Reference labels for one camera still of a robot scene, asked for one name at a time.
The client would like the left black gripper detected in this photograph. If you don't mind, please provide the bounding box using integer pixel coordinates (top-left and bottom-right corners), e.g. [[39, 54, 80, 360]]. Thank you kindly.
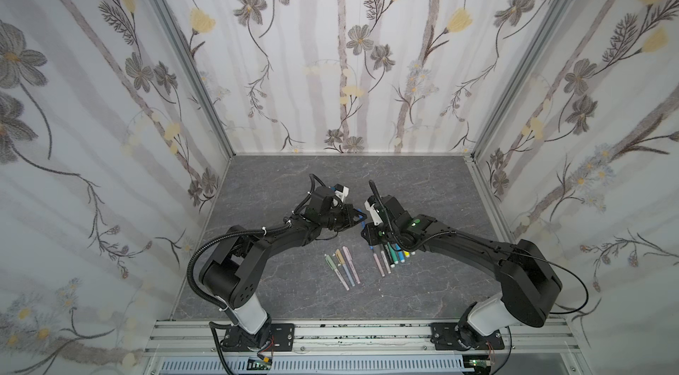
[[317, 205, 367, 231]]

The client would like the tan cap blue pen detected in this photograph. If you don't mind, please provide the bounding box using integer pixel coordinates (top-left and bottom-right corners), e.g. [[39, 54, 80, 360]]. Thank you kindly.
[[335, 249, 355, 287]]

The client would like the purple cap pink pen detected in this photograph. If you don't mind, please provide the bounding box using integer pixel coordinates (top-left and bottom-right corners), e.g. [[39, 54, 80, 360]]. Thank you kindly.
[[380, 249, 391, 274]]

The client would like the pink speckled pen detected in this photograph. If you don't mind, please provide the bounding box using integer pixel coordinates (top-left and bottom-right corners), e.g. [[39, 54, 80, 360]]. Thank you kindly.
[[371, 247, 385, 278]]

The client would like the black white pen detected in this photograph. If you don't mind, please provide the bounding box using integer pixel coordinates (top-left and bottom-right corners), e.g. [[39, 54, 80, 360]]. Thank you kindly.
[[384, 244, 395, 267]]

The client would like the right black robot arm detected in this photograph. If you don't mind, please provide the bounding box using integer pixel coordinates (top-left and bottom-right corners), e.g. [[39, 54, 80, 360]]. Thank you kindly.
[[362, 180, 562, 351]]

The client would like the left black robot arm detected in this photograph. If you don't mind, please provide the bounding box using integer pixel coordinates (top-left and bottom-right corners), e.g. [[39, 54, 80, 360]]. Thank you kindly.
[[186, 185, 367, 348]]

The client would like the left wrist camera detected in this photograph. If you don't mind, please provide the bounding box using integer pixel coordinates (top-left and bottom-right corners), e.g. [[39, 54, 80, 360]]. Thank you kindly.
[[330, 184, 349, 206]]

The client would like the black corrugated cable hose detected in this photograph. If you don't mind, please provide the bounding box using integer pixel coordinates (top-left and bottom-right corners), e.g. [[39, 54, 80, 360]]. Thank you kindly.
[[185, 223, 293, 312]]

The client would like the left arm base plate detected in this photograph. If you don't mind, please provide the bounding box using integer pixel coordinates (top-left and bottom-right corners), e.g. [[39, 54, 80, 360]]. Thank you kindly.
[[218, 323, 295, 352]]

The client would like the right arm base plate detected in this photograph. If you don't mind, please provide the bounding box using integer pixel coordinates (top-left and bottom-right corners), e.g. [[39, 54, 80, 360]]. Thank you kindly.
[[430, 322, 506, 352]]

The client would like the white perforated cable duct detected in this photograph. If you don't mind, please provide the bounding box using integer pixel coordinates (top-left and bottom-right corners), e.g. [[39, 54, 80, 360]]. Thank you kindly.
[[157, 356, 474, 375]]

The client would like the aluminium mounting rail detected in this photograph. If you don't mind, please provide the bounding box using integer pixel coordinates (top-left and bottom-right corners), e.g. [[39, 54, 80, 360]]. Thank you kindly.
[[143, 318, 580, 357]]

